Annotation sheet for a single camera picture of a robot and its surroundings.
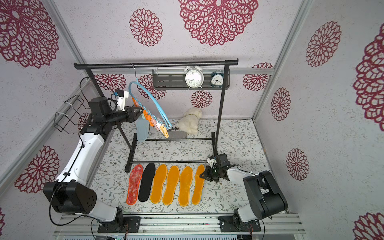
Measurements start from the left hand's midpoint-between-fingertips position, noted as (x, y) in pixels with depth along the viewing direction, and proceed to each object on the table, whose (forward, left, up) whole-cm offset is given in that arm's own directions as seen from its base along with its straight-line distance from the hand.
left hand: (142, 110), depth 74 cm
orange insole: (-19, -5, -37) cm, 42 cm away
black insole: (-24, +2, -35) cm, 43 cm away
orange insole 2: (-21, -13, -37) cm, 44 cm away
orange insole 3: (-22, -21, -36) cm, 47 cm away
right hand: (-20, -29, -34) cm, 49 cm away
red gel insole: (-21, +10, -36) cm, 43 cm away
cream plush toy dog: (+16, -23, -28) cm, 39 cm away
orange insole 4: (-26, -29, -35) cm, 52 cm away
